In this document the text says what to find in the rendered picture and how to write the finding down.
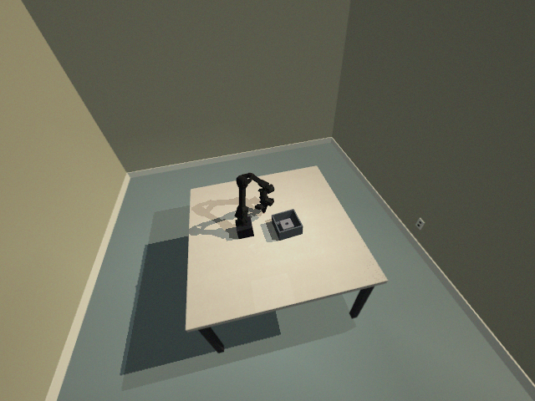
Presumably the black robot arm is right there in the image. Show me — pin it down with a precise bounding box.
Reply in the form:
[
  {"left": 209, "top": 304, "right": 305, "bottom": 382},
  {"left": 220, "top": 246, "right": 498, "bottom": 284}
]
[{"left": 235, "top": 173, "right": 275, "bottom": 226}]

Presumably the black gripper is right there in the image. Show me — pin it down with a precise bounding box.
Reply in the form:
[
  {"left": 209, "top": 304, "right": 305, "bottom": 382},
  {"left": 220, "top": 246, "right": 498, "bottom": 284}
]
[{"left": 255, "top": 196, "right": 272, "bottom": 213}]

